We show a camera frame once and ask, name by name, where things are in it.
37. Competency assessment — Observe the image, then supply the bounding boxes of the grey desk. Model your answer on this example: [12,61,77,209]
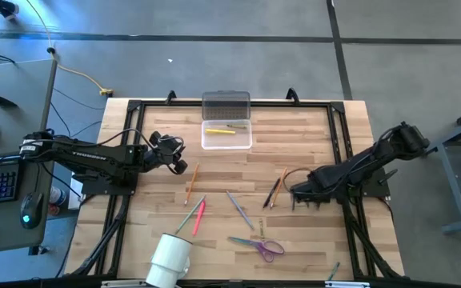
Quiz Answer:
[0,58,58,257]

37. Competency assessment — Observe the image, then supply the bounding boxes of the white box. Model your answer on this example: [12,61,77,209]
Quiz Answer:
[68,179,84,211]

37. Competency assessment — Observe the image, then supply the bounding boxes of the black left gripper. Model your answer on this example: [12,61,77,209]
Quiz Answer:
[142,130,189,176]

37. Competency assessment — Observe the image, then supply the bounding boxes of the thin green pen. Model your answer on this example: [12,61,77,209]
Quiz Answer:
[327,262,341,282]

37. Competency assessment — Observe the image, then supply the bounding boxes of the silver metal bracket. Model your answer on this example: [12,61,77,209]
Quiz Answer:
[324,281,371,288]
[100,280,147,288]

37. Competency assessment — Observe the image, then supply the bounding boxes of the yellow cable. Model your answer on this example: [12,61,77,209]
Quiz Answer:
[25,0,114,98]

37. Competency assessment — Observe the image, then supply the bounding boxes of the green-grey pencil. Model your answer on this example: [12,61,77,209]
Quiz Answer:
[174,195,206,236]

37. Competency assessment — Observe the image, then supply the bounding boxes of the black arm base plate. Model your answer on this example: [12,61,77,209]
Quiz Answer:
[336,167,399,199]
[72,174,138,197]

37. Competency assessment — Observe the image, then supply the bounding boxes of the small black strap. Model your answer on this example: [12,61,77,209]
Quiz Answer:
[0,93,19,110]

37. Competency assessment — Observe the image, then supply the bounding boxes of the black computer mouse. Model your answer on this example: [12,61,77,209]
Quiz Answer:
[19,191,45,230]

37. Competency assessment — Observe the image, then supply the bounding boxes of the pink marker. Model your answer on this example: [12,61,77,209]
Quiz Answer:
[192,199,206,238]

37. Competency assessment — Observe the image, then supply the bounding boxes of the white bottle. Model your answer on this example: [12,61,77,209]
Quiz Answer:
[49,186,68,207]

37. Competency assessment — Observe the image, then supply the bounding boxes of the orange pencil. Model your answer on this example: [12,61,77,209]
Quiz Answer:
[183,162,201,207]
[269,166,289,210]

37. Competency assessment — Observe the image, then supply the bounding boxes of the white mug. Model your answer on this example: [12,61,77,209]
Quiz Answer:
[145,233,194,288]

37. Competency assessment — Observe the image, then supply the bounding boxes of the black aluminium table frame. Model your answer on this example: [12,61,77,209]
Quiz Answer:
[56,98,406,288]

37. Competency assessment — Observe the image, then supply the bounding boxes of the person's foot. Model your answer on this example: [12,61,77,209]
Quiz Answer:
[0,0,20,20]

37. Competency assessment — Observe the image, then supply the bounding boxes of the grey metal table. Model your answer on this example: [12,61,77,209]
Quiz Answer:
[430,99,461,236]

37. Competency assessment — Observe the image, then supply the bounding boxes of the blue-grey pencil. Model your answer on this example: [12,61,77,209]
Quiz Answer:
[225,190,256,232]

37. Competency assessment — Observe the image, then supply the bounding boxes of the clear plastic supply box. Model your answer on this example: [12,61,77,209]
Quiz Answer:
[200,90,254,151]

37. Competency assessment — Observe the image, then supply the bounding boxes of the purple-handled scissors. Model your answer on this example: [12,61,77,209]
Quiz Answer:
[227,235,286,264]

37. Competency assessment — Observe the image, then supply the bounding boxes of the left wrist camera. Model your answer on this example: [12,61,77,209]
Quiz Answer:
[160,135,184,160]

